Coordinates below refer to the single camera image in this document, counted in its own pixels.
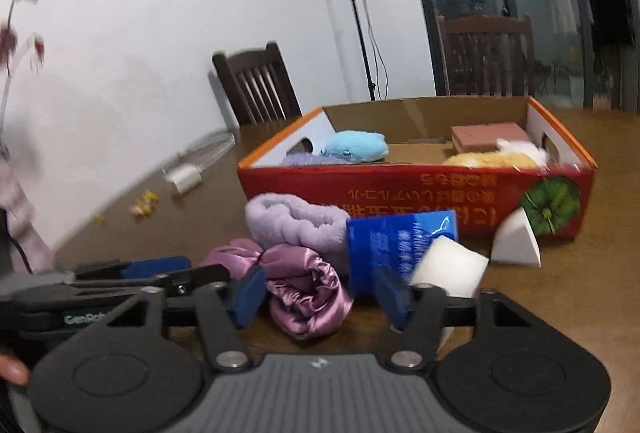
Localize purple satin scrunchie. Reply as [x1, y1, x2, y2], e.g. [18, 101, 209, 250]
[260, 244, 355, 340]
[199, 238, 265, 281]

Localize blue plush toy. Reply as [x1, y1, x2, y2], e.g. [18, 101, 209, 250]
[320, 130, 391, 164]

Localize white foam wedge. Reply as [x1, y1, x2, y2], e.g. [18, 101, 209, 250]
[490, 207, 543, 270]
[409, 235, 490, 349]

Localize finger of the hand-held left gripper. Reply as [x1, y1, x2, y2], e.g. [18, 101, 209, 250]
[74, 264, 232, 299]
[75, 255, 192, 281]

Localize white power adapter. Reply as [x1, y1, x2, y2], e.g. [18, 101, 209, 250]
[172, 163, 203, 195]

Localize person's left hand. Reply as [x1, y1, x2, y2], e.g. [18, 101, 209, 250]
[0, 345, 30, 386]

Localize red cardboard box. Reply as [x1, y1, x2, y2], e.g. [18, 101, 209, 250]
[236, 96, 598, 244]

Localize blue packet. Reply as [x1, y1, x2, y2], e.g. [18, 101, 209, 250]
[346, 210, 460, 298]

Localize pink sponge block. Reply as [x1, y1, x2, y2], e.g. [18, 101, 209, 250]
[450, 122, 532, 153]

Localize yellow flower crumbs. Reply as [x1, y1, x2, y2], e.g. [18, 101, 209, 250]
[129, 190, 160, 217]

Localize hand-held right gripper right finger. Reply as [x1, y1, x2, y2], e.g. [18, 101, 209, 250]
[374, 265, 533, 370]

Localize pink ceramic vase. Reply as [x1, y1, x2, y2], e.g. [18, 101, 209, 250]
[0, 158, 56, 274]

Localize dark wooden chair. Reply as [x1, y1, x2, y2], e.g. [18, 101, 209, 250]
[212, 42, 303, 128]
[436, 13, 536, 98]

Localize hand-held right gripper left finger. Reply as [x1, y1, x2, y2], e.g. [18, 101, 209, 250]
[105, 265, 268, 373]

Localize yellow and white plush toy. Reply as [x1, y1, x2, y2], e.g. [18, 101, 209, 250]
[441, 139, 550, 170]

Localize lavender fleece headband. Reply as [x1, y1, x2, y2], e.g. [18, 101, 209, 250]
[245, 193, 352, 275]

